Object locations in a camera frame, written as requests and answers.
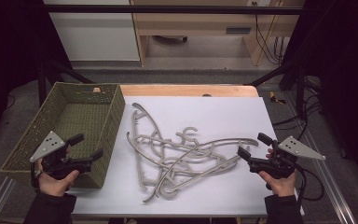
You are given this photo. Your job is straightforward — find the person's left hand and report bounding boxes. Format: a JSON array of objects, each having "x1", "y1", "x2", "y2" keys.
[{"x1": 36, "y1": 160, "x2": 80, "y2": 198}]

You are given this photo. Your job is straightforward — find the black metal stand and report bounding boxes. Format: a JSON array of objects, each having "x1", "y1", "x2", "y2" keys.
[
  {"x1": 245, "y1": 59, "x2": 309, "y2": 119},
  {"x1": 37, "y1": 59, "x2": 94, "y2": 106}
]

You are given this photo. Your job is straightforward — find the dark curtain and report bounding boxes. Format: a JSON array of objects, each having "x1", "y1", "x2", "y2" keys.
[
  {"x1": 283, "y1": 0, "x2": 358, "y2": 190},
  {"x1": 0, "y1": 0, "x2": 73, "y2": 147}
]

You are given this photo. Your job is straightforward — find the wooden table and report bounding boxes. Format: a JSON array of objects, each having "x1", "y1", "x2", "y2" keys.
[{"x1": 119, "y1": 83, "x2": 260, "y2": 98}]

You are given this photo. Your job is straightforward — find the person's right hand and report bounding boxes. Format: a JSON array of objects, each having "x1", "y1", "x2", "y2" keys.
[{"x1": 258, "y1": 170, "x2": 296, "y2": 198}]

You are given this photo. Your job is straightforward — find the white table sheet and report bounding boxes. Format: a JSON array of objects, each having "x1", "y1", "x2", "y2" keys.
[{"x1": 71, "y1": 95, "x2": 306, "y2": 217}]

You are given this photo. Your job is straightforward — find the black horizontal frame bar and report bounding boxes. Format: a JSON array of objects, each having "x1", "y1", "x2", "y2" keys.
[{"x1": 43, "y1": 4, "x2": 304, "y2": 16}]

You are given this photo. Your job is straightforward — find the black desk cables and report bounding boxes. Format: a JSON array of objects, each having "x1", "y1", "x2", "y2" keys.
[{"x1": 253, "y1": 2, "x2": 285, "y2": 66}]

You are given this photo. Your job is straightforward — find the black floor cables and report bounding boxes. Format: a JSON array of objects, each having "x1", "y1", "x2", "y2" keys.
[{"x1": 273, "y1": 77, "x2": 323, "y2": 141}]

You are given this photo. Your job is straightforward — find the yellow and black tool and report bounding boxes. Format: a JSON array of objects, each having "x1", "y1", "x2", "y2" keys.
[{"x1": 268, "y1": 91, "x2": 287, "y2": 105}]

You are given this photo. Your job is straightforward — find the light wooden desk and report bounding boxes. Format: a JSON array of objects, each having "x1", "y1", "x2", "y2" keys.
[{"x1": 130, "y1": 0, "x2": 306, "y2": 67}]

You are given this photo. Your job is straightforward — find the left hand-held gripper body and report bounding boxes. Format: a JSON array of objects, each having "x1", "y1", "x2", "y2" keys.
[{"x1": 30, "y1": 130, "x2": 92, "y2": 181}]

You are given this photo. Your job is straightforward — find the green woven basket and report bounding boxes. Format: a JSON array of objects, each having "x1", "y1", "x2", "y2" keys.
[{"x1": 0, "y1": 81, "x2": 126, "y2": 189}]

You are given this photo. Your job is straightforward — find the white cabinet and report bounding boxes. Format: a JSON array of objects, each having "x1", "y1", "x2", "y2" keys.
[{"x1": 43, "y1": 0, "x2": 141, "y2": 62}]

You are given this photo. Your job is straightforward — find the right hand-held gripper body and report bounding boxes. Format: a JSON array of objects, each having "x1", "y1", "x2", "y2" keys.
[{"x1": 248, "y1": 135, "x2": 326, "y2": 179}]

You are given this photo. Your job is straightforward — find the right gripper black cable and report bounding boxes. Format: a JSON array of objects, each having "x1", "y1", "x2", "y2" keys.
[{"x1": 295, "y1": 164, "x2": 325, "y2": 216}]

